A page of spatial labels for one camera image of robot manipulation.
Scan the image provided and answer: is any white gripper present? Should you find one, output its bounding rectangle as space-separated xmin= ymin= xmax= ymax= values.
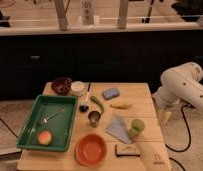
xmin=152 ymin=93 xmax=178 ymax=126

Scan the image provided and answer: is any yellow banana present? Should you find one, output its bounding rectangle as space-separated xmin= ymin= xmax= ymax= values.
xmin=110 ymin=102 xmax=132 ymax=109

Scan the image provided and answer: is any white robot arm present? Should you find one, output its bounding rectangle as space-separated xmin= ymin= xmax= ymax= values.
xmin=152 ymin=62 xmax=203 ymax=126

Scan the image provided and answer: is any red orange bowl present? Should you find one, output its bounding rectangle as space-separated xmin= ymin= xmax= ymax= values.
xmin=75 ymin=134 xmax=107 ymax=167

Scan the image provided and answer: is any white small bowl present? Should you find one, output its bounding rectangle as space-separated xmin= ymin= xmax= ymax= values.
xmin=71 ymin=81 xmax=85 ymax=96

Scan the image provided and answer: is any dark red bowl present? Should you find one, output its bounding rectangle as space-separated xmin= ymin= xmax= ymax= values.
xmin=51 ymin=77 xmax=72 ymax=95

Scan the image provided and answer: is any green cup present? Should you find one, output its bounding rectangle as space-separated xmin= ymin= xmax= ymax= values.
xmin=130 ymin=119 xmax=145 ymax=137

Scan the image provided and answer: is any blue grey cloth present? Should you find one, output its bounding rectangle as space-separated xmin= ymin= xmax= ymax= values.
xmin=106 ymin=114 xmax=132 ymax=144

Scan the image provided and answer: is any black white eraser block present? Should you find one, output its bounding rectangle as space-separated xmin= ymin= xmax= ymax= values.
xmin=115 ymin=144 xmax=140 ymax=157

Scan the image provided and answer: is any blue sponge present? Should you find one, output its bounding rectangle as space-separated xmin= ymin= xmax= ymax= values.
xmin=102 ymin=87 xmax=120 ymax=100

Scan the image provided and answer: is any metal cup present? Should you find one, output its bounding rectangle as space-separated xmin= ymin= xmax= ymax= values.
xmin=88 ymin=111 xmax=101 ymax=128

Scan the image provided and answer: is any green cucumber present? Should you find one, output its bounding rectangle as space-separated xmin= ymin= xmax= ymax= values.
xmin=90 ymin=96 xmax=104 ymax=114

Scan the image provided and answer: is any silver fork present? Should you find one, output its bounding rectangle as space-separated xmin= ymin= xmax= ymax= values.
xmin=38 ymin=108 xmax=65 ymax=125

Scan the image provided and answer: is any green plastic tray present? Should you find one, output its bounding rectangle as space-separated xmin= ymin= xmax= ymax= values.
xmin=17 ymin=95 xmax=77 ymax=152

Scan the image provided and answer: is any peach fruit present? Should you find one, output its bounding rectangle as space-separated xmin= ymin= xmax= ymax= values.
xmin=37 ymin=131 xmax=52 ymax=145

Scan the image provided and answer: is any black cable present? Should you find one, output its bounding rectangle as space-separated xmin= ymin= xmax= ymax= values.
xmin=164 ymin=103 xmax=193 ymax=153

